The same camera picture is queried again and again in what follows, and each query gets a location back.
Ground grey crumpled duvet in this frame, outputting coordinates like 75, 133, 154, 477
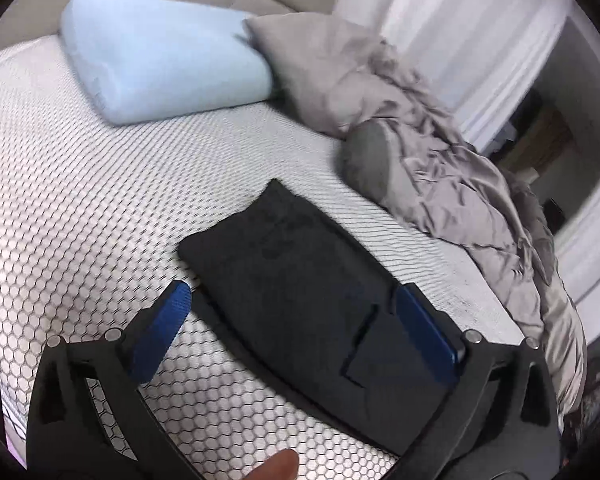
245, 12, 588, 415

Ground white honeycomb mattress cover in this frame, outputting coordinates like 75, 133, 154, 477
0, 36, 522, 479

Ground white sheer curtain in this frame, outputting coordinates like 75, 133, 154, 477
380, 0, 572, 151

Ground person's left hand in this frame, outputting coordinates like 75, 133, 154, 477
245, 448, 300, 480

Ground black pants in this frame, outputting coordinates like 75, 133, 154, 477
178, 180, 448, 455

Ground light blue pillow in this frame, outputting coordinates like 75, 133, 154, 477
59, 0, 275, 126

